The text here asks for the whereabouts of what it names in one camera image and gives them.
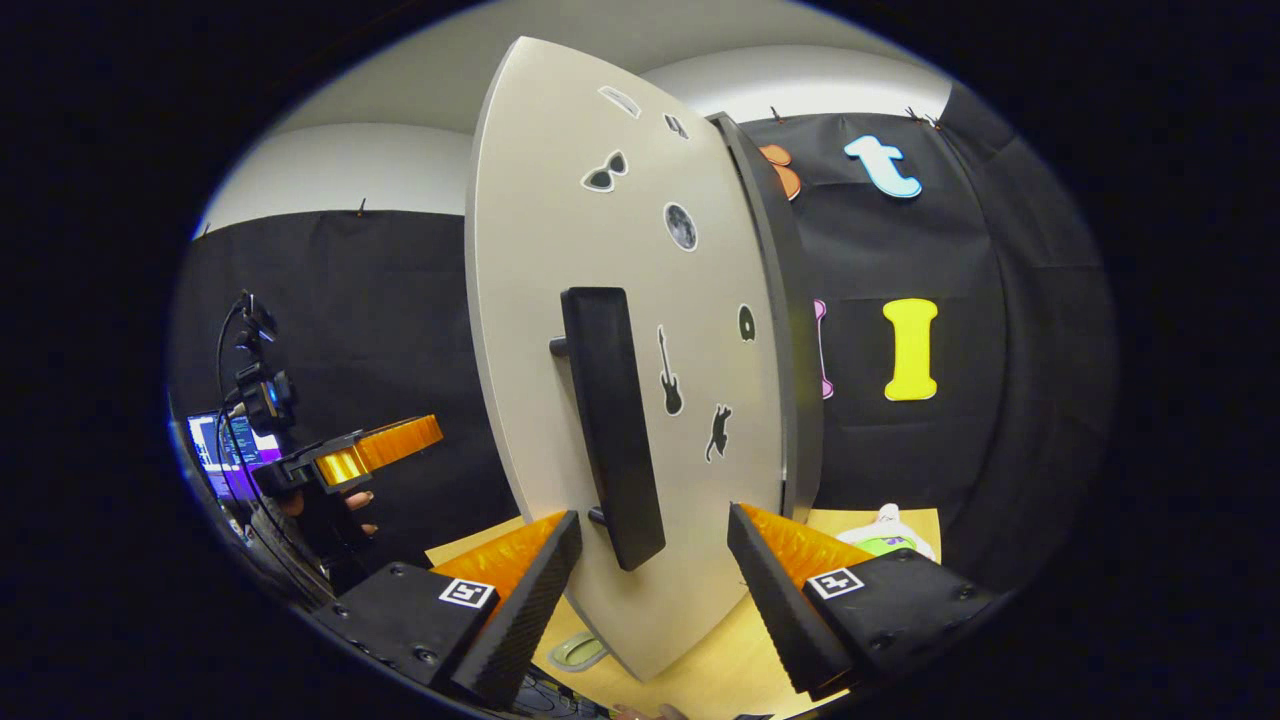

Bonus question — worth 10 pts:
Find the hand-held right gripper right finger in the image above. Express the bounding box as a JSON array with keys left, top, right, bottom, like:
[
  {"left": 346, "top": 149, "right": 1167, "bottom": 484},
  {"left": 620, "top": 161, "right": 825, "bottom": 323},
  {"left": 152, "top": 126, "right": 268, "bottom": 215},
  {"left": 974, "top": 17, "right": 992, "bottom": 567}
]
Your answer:
[{"left": 727, "top": 503, "right": 1001, "bottom": 701}]

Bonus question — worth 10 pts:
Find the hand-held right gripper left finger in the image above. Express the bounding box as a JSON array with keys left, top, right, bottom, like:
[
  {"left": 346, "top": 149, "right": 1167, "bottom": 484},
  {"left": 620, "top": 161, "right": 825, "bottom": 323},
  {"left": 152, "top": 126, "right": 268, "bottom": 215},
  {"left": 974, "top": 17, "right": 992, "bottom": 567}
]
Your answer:
[{"left": 312, "top": 510, "right": 583, "bottom": 711}]

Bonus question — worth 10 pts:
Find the grey green coaster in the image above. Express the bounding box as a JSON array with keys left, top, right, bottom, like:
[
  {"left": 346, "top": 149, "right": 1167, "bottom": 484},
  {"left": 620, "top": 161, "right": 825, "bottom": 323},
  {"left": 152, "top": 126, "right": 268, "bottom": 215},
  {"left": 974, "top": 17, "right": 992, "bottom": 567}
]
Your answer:
[{"left": 547, "top": 630, "right": 611, "bottom": 673}]

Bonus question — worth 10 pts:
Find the black door handle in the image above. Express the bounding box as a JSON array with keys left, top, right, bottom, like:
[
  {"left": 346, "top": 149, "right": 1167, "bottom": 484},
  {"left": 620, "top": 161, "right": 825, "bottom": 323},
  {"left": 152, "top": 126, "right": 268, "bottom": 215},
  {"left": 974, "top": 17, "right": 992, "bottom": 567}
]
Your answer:
[{"left": 548, "top": 287, "right": 668, "bottom": 573}]

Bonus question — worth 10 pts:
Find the beige cabinet door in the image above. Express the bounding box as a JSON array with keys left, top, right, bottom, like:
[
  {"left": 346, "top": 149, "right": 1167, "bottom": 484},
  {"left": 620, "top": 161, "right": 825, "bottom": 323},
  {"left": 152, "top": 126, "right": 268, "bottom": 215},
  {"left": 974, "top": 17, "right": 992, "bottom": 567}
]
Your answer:
[{"left": 465, "top": 37, "right": 801, "bottom": 683}]

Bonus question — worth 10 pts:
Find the computer monitor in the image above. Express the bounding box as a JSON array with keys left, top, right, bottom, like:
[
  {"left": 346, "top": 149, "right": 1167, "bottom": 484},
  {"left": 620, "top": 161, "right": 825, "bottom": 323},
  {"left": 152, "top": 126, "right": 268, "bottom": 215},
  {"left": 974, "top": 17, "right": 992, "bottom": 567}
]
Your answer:
[{"left": 187, "top": 412, "right": 286, "bottom": 501}]

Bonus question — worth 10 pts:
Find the white green plush toy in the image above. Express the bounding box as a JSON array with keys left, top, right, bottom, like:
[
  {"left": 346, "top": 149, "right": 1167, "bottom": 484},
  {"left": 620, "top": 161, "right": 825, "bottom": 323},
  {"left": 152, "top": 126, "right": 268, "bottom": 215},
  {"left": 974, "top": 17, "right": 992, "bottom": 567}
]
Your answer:
[{"left": 835, "top": 503, "right": 938, "bottom": 561}]

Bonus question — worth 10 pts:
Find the black backdrop cloth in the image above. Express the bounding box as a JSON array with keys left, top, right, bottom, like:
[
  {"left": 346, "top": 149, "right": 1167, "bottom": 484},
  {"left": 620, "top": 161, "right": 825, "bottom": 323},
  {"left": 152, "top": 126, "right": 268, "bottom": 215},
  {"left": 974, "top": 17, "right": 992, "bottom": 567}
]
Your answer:
[{"left": 170, "top": 85, "right": 1116, "bottom": 601}]

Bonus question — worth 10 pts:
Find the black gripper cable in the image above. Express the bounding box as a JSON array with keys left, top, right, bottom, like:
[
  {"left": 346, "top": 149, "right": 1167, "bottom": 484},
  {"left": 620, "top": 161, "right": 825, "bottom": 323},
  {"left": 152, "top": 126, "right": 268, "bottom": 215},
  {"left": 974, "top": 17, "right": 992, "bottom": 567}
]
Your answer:
[{"left": 215, "top": 298, "right": 263, "bottom": 501}]

